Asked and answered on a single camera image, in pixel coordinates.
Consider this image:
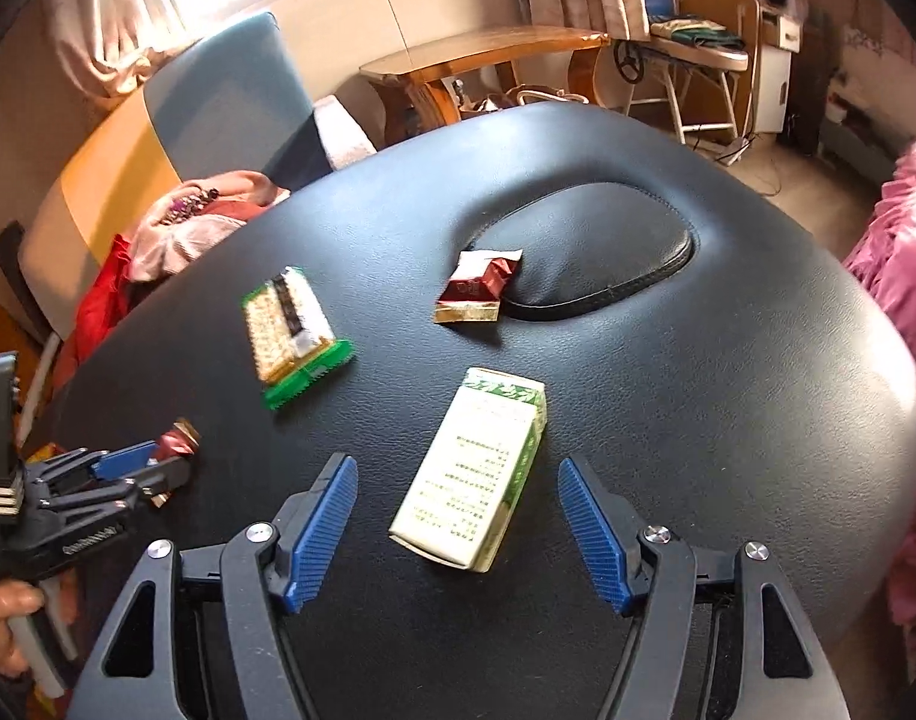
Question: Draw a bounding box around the red and gold snack packet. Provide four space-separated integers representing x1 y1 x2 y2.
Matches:
432 248 523 326

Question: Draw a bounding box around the pink clothes pile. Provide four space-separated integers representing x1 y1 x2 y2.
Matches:
126 169 292 284

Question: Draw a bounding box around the wooden bench table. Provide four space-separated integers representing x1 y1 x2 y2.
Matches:
358 24 611 149

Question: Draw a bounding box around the beige curtain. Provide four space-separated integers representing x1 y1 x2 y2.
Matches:
51 0 228 100

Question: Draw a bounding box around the white towel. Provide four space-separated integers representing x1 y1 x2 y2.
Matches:
312 94 378 171

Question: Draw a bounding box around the black leather massage bed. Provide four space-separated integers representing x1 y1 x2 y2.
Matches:
38 103 916 720

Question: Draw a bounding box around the person's left hand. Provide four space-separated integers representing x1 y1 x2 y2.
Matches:
0 583 47 680

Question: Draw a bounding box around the green cracker packet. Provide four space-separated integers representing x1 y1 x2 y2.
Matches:
240 265 355 411

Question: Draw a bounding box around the pink fluffy blanket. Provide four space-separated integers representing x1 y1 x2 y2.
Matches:
840 131 916 662

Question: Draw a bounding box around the red cloth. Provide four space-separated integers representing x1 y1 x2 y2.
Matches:
69 232 142 365

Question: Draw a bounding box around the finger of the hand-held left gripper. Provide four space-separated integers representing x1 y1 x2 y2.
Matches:
33 458 195 520
25 443 164 497

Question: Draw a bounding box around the white frame folding chair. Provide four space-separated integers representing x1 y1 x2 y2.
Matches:
614 0 752 145

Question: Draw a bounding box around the small red candy wrapper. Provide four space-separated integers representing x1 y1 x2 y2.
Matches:
149 420 203 509

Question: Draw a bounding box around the white cabinet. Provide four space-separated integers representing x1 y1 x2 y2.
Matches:
753 3 806 137

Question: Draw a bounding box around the white and green carton box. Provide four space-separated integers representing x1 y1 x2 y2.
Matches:
389 366 549 572

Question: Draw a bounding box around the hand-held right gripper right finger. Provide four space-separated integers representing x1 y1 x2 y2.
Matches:
558 456 854 720

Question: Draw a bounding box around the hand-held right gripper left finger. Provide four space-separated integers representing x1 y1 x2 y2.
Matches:
75 453 360 720

